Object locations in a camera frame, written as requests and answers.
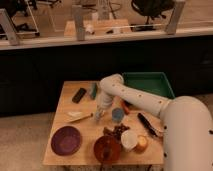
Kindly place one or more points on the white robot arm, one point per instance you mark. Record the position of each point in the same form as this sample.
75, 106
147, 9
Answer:
187, 123

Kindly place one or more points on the white towel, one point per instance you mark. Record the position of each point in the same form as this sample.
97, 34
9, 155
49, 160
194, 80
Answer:
75, 114

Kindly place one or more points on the red orange carrot toy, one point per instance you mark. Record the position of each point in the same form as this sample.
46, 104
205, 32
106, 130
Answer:
125, 108

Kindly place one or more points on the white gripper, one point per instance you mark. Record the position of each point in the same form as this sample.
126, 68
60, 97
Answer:
104, 102

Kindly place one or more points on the wooden background table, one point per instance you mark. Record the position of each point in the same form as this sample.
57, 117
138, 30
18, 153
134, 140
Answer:
99, 27

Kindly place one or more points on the teal sponge block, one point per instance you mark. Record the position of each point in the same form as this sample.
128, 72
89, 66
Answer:
93, 90

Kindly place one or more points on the green plastic tray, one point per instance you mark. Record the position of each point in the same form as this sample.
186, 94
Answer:
152, 82

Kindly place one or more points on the brown bowl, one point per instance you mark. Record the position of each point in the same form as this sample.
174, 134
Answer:
107, 150

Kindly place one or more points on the blue cup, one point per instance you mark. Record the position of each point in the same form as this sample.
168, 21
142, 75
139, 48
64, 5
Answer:
117, 115

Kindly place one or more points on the black remote control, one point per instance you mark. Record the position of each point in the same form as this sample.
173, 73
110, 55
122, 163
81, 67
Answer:
79, 95

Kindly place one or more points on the black office chair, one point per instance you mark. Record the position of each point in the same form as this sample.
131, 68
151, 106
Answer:
152, 8

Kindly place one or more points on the white cup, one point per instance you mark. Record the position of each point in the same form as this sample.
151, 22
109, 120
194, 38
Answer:
129, 140

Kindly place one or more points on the dark grape bunch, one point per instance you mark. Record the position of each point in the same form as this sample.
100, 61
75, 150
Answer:
116, 132

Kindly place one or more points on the black handled knife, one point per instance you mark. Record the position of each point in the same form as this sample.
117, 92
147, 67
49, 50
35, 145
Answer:
146, 124

